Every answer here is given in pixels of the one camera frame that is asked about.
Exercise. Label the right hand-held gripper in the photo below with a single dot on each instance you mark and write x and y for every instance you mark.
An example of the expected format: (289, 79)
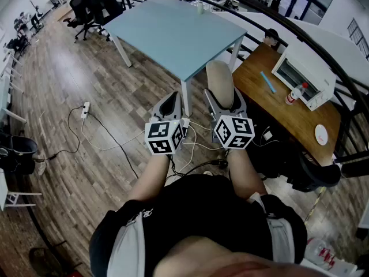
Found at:
(235, 133)

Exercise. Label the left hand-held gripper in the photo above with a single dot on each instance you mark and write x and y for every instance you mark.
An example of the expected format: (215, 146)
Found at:
(161, 136)

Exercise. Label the beige oblong item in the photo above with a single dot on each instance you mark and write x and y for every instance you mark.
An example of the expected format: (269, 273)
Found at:
(219, 82)

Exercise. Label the person's right forearm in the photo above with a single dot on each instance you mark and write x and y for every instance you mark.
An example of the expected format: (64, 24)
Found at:
(245, 175)

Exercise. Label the person's left forearm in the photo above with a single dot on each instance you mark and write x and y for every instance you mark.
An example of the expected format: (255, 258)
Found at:
(150, 177)

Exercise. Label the brown wooden table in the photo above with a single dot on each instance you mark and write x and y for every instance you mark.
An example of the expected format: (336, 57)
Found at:
(259, 76)

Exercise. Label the light blue stick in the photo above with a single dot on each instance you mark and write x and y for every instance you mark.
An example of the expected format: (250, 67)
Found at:
(268, 82)

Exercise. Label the white power adapter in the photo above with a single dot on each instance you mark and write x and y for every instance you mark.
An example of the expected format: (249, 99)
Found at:
(267, 135)

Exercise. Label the clear bottle with red cap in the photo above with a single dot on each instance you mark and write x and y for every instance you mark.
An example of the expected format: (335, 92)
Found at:
(295, 94)

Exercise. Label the light blue table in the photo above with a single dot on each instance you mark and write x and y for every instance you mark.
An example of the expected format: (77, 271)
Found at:
(173, 33)

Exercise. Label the white toaster oven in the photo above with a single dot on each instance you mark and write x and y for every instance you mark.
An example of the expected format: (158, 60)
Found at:
(311, 68)

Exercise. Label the white cup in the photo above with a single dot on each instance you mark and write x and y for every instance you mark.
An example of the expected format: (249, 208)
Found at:
(200, 8)

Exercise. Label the white round plate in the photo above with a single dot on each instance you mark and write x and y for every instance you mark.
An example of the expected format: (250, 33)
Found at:
(321, 134)

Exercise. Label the person's black shirt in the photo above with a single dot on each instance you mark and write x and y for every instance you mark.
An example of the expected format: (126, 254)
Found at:
(201, 206)

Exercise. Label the black office chair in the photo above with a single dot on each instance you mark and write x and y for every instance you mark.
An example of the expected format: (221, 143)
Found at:
(108, 7)
(82, 13)

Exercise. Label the black padded chair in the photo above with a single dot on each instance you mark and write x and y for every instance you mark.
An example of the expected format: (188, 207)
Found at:
(317, 175)

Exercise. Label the glass door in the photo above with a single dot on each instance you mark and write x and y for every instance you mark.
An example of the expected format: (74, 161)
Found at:
(305, 1)

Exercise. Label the black grid window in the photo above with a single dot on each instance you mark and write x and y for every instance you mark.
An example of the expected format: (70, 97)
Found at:
(359, 37)

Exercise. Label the black waste bin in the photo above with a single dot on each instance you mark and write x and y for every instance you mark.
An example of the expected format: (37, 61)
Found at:
(20, 151)

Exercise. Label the white desk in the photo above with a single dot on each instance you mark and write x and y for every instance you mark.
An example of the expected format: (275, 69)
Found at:
(4, 189)
(7, 76)

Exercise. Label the clear plastic bottle red label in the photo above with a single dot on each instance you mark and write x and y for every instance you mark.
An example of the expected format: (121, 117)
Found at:
(320, 252)

